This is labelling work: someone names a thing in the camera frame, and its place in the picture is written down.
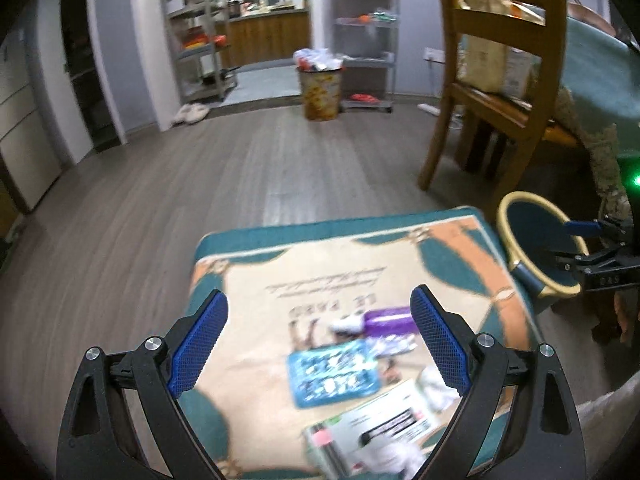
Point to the white paper bag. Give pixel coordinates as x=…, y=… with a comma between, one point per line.
x=519, y=75

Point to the blue blister pack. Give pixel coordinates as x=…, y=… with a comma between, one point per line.
x=330, y=372

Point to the small purple wrapper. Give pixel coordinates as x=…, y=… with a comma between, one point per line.
x=390, y=322

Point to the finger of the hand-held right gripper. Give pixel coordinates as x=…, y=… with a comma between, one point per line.
x=580, y=227
x=527, y=277

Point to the floral patterned trash can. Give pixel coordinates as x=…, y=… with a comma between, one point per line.
x=320, y=95

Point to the red package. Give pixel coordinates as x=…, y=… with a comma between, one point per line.
x=363, y=97

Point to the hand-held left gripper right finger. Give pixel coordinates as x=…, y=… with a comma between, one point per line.
x=440, y=335

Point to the white box with black label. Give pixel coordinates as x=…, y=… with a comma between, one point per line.
x=380, y=420

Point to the wooden chair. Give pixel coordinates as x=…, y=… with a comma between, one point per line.
x=545, y=35

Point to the grey shelf cart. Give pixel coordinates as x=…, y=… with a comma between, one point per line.
x=365, y=60

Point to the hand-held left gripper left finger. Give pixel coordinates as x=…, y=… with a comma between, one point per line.
x=200, y=345

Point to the white refrigerator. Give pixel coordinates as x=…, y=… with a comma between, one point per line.
x=22, y=125

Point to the golden box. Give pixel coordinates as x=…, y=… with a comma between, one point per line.
x=495, y=9

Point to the silver foil scrap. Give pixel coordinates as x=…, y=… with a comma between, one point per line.
x=395, y=346

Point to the dark cooking pot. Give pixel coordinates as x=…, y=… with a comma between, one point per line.
x=235, y=7

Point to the clear plastic wrapper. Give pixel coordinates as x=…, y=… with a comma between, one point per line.
x=437, y=387

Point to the beige paper bag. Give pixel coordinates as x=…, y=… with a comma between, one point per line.
x=481, y=62

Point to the table with green tablecloth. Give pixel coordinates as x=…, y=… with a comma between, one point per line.
x=590, y=75

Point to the metal shelf rack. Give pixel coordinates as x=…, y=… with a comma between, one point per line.
x=197, y=50

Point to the person's right hand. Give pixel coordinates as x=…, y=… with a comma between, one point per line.
x=626, y=315

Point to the wooden kitchen counter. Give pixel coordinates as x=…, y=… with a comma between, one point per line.
x=272, y=37

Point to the white plastic bags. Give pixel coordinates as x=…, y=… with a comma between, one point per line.
x=317, y=59

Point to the printed stool cushion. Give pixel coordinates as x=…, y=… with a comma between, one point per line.
x=250, y=285

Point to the white slipper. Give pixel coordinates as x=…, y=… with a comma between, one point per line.
x=181, y=116
x=199, y=111

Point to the wall socket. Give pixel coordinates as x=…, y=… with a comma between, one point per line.
x=434, y=54

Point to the white power strip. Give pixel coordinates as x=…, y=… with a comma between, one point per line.
x=429, y=108

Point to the white door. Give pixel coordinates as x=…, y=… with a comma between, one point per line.
x=62, y=80

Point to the dark blue yellow-rimmed bin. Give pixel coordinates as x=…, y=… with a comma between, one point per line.
x=540, y=230

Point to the light grey cloth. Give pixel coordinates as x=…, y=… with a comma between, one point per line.
x=610, y=435

